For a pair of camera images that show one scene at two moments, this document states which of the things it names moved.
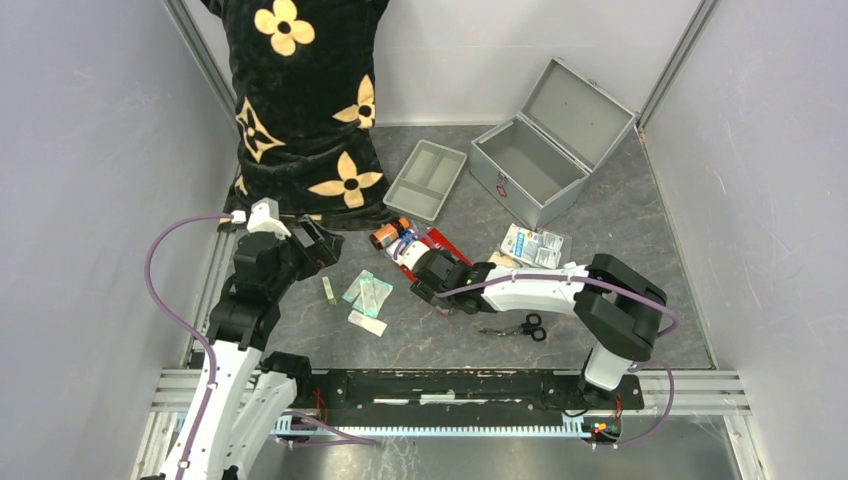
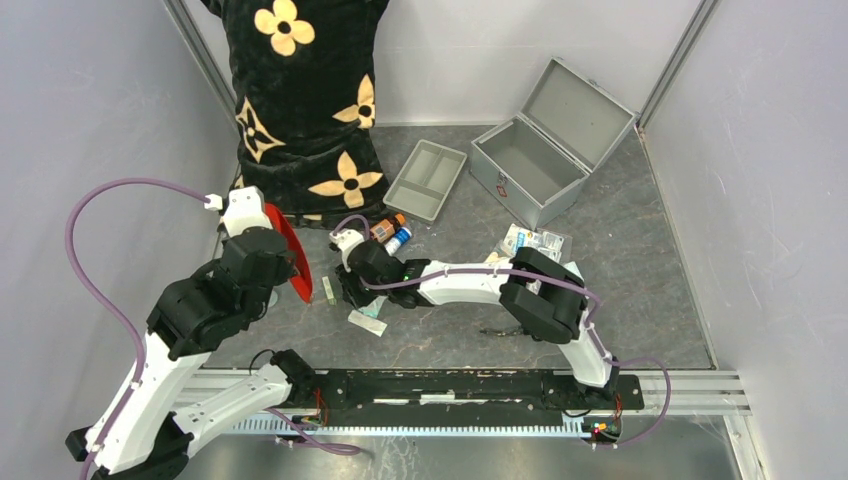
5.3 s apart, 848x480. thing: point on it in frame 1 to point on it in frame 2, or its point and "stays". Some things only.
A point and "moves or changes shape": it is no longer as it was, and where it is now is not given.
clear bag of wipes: x=540 y=248 stays
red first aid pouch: x=440 y=241 moves or changes shape
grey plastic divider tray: x=423 y=184 stays
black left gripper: x=323 y=251 to x=288 y=270
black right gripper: x=429 y=295 to x=350 y=291
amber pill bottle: x=388 y=232 stays
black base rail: x=460 y=395 stays
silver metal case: x=538 y=162 stays
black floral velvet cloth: x=305 y=85 stays
